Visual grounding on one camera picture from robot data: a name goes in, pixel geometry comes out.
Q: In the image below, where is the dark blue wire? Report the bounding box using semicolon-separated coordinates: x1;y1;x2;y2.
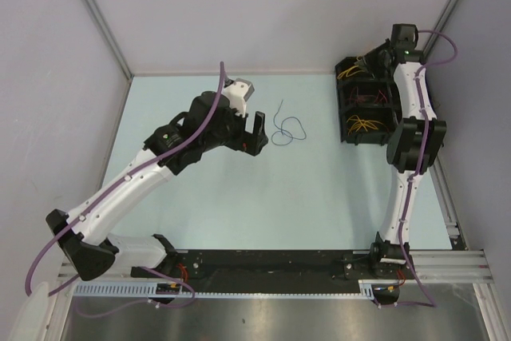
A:
271;97;307;145

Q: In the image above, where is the pink-red wire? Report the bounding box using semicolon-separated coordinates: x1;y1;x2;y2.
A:
349;85;390;107

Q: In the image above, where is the black compartment tray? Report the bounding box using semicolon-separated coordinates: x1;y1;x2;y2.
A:
335;56;402;146

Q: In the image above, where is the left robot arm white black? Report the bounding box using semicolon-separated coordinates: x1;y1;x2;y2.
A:
46;91;268;281

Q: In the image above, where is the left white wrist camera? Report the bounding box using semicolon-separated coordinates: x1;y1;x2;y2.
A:
222;78;255;117

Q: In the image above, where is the white slotted cable duct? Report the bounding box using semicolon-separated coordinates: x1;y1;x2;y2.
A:
73;281;374;300

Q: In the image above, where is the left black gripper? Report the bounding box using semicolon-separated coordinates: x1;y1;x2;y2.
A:
201;103;267;156

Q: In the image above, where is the aluminium frame rail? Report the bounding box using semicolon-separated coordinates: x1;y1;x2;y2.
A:
55;249;491;283

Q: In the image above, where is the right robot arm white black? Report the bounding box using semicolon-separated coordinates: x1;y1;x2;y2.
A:
362;24;446;278

